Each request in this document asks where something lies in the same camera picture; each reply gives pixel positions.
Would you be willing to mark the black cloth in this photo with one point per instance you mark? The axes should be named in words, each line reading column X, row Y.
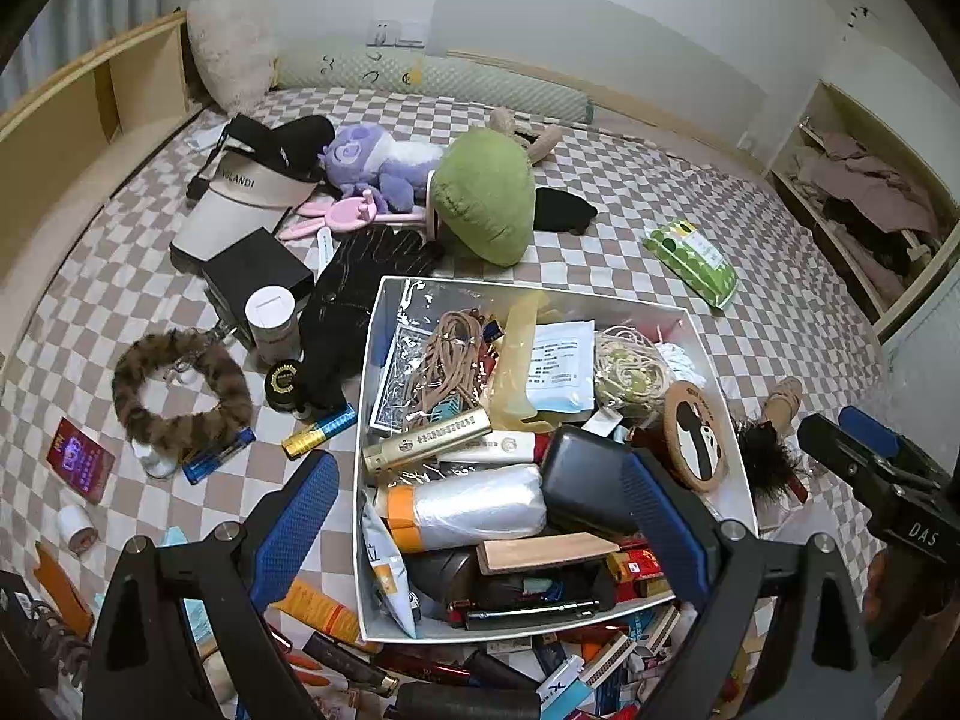
column 562, row 210

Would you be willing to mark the white tape roll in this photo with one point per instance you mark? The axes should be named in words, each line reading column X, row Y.
column 77, row 529

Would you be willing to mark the bagged blue card pack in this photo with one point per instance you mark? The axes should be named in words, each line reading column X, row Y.
column 397, row 382

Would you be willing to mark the green plush toy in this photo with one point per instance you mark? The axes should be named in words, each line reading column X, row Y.
column 480, row 195

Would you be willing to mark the wooden closet shelf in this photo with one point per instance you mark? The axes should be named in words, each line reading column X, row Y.
column 787, row 187

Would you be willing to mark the white gold tube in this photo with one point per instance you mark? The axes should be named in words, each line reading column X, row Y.
column 502, row 448

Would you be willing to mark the black cylinder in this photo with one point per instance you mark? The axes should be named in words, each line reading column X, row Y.
column 465, row 703

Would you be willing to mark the long green bolster pillow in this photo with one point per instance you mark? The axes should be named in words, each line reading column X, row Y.
column 465, row 86

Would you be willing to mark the black glove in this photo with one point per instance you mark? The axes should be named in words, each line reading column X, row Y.
column 352, row 277

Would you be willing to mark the white blue sachet packet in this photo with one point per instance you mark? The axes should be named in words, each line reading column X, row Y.
column 386, row 577

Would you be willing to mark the black square box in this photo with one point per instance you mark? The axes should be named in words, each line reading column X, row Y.
column 255, row 262

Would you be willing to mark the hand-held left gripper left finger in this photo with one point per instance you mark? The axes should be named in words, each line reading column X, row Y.
column 292, row 532

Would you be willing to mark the beige sun visor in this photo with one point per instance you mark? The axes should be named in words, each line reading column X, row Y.
column 232, row 210

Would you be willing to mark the pile of clothes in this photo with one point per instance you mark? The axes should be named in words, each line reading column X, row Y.
column 870, row 195

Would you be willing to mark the blue yellow tube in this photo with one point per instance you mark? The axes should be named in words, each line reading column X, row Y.
column 319, row 431

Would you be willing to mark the orange tube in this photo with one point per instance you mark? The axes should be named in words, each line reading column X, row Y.
column 322, row 611

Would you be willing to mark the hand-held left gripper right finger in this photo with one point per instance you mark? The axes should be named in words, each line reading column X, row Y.
column 675, row 540

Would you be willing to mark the black sun visor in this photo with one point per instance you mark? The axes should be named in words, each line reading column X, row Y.
column 285, row 142

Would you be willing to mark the brown furry cuffs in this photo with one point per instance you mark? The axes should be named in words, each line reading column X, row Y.
column 142, row 360

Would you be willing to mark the beige hair claw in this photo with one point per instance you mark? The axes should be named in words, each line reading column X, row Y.
column 784, row 405

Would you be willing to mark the black zip case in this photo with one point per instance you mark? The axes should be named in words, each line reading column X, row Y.
column 585, row 480

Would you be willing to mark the green wet wipes pack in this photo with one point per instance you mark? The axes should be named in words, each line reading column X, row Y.
column 690, row 259

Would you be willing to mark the checkered bed sheet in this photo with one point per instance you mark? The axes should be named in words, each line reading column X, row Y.
column 637, row 165

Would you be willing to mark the purple plush toy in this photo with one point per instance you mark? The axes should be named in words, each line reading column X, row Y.
column 382, row 165

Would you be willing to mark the wooden bedside shelf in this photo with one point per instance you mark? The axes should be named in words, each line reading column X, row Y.
column 67, row 112

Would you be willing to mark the yellow plastic bag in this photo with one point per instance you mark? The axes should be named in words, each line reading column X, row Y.
column 517, row 360

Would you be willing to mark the pink rabbit hand fan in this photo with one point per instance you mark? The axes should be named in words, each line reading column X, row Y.
column 337, row 214

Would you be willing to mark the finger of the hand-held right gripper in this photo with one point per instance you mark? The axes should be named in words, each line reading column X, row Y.
column 870, row 431
column 840, row 454

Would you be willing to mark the white headboard panel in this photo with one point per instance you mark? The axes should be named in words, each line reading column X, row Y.
column 600, row 37

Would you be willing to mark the white wall socket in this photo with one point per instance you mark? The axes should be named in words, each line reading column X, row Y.
column 397, row 34

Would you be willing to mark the black marker pen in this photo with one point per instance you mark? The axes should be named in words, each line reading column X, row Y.
column 532, row 613

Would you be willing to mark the white fluffy pillow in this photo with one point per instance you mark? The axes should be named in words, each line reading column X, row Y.
column 232, row 52

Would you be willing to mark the brown leather coil holder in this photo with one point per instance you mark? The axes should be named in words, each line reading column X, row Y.
column 60, row 585

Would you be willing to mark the blue lighter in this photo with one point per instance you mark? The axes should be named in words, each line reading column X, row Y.
column 217, row 456

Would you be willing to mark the white cylinder jar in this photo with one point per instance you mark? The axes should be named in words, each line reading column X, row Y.
column 271, row 322

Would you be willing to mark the person's right hand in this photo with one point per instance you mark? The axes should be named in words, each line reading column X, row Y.
column 876, row 589

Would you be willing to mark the black feather toy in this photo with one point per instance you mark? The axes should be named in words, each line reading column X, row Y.
column 772, row 465

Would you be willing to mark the white storage box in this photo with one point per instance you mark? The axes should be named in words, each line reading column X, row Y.
column 712, row 390

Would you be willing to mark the teal mask packet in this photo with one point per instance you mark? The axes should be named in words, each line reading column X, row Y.
column 201, row 622

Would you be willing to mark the red cigarette box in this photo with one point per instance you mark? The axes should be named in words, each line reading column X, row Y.
column 81, row 461

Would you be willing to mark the small clear cup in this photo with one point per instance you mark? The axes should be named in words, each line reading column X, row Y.
column 161, row 461

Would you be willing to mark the plastic bag roll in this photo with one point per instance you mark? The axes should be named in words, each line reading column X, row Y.
column 472, row 506

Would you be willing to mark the black ribbed device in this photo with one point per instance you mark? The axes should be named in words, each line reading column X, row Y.
column 19, row 630

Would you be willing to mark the round panda coaster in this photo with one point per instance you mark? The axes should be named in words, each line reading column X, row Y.
column 697, row 435

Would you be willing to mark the white blue mask packet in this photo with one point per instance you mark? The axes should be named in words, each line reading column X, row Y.
column 559, row 367

